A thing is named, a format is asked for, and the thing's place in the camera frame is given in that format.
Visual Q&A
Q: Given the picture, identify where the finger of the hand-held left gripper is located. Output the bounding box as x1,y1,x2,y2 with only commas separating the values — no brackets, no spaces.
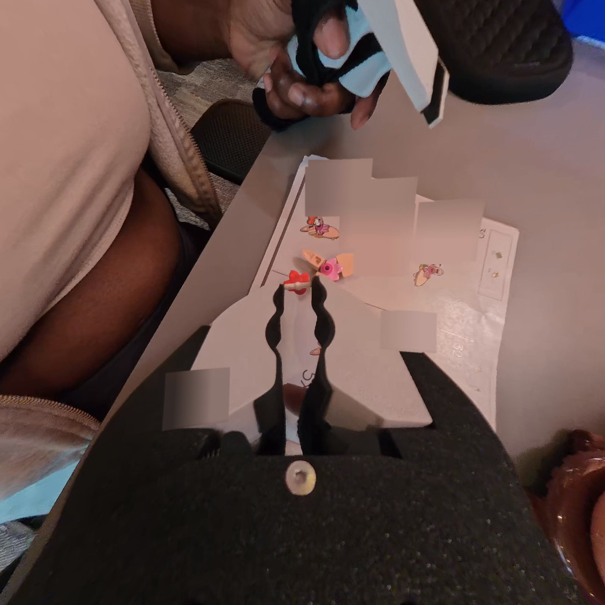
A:
359,0,450,128

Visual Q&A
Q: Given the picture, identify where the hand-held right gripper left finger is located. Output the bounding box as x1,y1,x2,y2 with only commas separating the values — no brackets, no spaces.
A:
191,285,286,454

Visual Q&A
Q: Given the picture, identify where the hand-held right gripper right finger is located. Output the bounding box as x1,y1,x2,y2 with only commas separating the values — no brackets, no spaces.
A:
298,276,433,454

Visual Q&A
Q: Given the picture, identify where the red flower toy piece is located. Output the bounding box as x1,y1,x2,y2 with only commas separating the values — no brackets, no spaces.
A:
283,269,312,296

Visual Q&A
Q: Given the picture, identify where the person's left forearm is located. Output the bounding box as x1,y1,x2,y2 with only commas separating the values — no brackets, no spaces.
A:
151,0,237,72

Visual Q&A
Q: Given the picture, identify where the grey desk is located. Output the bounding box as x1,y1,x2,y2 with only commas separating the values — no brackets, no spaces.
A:
106,40,605,457

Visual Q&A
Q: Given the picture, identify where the person's left hand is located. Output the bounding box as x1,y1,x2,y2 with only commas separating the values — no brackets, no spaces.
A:
227,0,393,130

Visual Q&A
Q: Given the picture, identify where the dark mesh chair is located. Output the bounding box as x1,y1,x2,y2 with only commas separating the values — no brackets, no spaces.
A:
190,98,271,186

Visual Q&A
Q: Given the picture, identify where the person's beige zip jacket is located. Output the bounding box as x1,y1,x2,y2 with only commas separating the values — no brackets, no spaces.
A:
0,0,225,499

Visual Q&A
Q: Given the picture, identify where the brown glossy bowl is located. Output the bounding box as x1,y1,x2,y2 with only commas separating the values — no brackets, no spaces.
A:
524,428,605,605

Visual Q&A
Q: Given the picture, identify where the light blue cloth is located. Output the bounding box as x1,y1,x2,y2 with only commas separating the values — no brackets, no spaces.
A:
0,459,82,524

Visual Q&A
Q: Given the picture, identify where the person's torso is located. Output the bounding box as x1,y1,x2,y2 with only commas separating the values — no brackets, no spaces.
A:
0,0,190,407

